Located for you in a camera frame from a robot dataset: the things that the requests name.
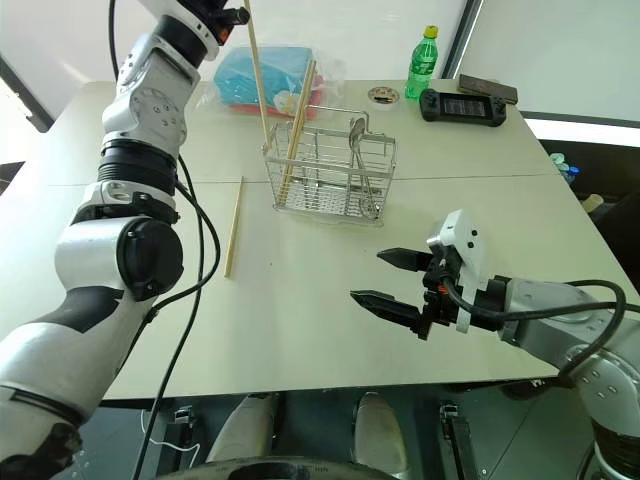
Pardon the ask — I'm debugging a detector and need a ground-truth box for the dark brown flat box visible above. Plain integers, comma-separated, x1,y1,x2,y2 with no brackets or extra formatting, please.
457,73,520,106

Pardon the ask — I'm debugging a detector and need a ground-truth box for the black table bracket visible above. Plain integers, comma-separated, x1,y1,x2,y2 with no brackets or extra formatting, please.
168,403,197,467
438,402,474,480

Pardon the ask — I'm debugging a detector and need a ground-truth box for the wooden chopstick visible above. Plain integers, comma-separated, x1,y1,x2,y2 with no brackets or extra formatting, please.
277,92,309,208
223,174,246,280
242,0,272,154
285,59,319,194

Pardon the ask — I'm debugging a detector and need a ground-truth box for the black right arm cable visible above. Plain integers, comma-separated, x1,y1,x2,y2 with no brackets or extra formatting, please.
433,276,629,387

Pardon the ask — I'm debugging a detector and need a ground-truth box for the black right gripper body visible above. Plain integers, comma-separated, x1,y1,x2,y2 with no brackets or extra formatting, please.
414,248,462,343

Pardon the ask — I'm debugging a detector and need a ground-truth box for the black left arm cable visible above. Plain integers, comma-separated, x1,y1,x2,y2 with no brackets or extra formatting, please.
107,0,222,480

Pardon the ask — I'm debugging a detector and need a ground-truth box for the blue pack in plastic bag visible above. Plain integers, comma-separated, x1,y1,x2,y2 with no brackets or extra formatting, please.
213,44,348,123

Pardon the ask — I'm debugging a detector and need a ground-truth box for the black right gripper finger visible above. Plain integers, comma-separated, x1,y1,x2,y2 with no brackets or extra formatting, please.
375,246,432,275
349,289,427,337

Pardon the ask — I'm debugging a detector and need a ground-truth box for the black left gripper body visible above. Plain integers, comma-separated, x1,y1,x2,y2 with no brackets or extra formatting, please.
202,0,251,47

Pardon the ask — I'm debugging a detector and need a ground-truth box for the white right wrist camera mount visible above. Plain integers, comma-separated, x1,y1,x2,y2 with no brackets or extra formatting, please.
425,209,489,335

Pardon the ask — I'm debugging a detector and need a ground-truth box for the thin white cable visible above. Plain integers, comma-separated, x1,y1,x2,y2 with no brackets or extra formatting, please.
141,408,197,467

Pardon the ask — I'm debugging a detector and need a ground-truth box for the metal wire basket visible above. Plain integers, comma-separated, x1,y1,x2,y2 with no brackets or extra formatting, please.
262,105,400,228

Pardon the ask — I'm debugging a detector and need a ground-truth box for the plastic bottle with blue cap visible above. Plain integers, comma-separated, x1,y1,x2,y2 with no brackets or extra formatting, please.
559,162,583,188

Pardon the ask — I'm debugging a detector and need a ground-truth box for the metal spoon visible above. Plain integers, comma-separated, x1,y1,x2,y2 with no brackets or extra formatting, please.
348,115,381,220

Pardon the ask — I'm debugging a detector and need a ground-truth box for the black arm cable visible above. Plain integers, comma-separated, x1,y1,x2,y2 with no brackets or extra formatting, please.
433,276,629,387
107,0,222,480

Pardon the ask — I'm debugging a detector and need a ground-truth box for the green plastic bottle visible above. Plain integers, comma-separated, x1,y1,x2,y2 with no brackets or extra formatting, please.
403,24,442,102

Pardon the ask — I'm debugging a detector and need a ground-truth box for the black handheld game controller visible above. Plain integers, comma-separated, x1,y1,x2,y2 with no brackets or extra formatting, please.
418,88,509,129

